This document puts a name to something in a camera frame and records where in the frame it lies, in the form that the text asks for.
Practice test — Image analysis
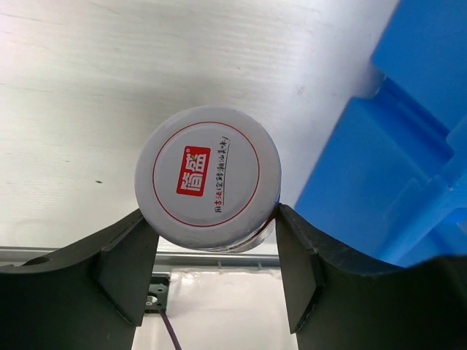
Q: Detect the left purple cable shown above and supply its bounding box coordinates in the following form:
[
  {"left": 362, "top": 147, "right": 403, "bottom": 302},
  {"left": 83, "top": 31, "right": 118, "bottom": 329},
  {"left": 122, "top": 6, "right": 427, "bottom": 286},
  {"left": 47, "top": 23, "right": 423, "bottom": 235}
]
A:
[{"left": 160, "top": 311, "right": 183, "bottom": 350}]

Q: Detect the white-lid spice jar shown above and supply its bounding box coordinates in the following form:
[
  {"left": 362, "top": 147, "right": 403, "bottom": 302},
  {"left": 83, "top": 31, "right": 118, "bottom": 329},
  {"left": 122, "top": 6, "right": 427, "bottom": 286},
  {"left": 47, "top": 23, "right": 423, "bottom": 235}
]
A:
[{"left": 134, "top": 106, "right": 282, "bottom": 252}]

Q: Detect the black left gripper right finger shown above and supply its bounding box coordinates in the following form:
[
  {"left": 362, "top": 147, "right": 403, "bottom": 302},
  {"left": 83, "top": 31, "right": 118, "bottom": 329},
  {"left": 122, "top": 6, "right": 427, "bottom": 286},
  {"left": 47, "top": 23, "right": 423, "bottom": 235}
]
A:
[{"left": 276, "top": 204, "right": 466, "bottom": 349}]

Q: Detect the blue three-compartment plastic bin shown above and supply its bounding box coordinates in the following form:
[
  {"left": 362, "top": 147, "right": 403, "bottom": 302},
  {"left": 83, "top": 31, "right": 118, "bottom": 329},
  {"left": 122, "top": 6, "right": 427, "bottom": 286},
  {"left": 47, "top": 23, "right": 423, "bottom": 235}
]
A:
[{"left": 296, "top": 1, "right": 466, "bottom": 266}]

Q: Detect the aluminium frame rail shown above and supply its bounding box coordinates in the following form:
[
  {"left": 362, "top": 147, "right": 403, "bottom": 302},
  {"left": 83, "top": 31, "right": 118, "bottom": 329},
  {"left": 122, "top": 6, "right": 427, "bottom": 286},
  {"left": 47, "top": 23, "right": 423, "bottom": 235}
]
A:
[{"left": 1, "top": 246, "right": 280, "bottom": 271}]

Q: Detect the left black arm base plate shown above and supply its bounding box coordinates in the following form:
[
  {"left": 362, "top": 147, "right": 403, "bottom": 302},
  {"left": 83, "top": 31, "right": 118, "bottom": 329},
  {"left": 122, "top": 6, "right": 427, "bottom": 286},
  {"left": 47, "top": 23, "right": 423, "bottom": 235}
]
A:
[{"left": 144, "top": 273, "right": 171, "bottom": 314}]

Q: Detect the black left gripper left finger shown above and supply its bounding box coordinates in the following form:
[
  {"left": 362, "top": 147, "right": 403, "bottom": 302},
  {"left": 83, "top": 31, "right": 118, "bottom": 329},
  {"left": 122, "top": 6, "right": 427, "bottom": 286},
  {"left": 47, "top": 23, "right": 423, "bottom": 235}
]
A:
[{"left": 1, "top": 210, "right": 158, "bottom": 349}]

